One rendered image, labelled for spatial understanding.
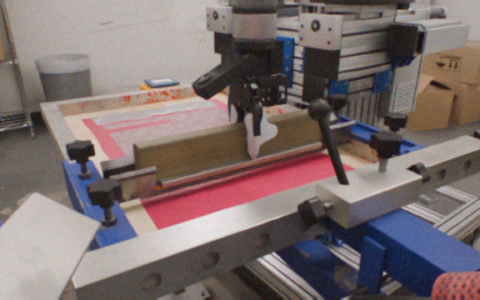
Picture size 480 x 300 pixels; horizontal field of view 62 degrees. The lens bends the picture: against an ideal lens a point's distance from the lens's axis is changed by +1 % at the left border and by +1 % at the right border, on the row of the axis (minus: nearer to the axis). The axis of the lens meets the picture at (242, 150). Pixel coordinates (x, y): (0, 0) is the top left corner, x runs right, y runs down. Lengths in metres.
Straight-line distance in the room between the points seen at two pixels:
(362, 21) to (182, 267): 0.96
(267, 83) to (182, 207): 0.26
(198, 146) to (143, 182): 0.11
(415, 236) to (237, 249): 0.20
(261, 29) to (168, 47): 3.95
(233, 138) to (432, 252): 0.39
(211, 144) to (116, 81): 3.82
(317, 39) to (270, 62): 0.49
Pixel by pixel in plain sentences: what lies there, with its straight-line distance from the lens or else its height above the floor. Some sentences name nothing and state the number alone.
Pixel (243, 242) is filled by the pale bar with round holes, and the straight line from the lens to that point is 0.47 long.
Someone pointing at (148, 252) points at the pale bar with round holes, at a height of 1.04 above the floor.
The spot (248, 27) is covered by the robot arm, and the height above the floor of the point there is 1.23.
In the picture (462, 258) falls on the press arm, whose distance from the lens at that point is 0.47.
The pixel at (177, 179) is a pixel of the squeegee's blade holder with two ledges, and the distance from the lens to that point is 0.68.
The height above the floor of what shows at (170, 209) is 0.96.
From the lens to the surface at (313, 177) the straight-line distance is 0.77.
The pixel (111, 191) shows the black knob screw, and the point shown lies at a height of 1.06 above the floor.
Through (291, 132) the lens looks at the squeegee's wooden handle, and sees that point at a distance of 0.79.
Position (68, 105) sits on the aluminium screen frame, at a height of 0.98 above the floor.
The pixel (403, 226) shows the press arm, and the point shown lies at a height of 1.04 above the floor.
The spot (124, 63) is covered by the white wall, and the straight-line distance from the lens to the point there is 4.48.
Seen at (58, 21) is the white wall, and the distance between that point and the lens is 4.31.
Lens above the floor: 1.30
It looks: 23 degrees down
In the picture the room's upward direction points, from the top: straight up
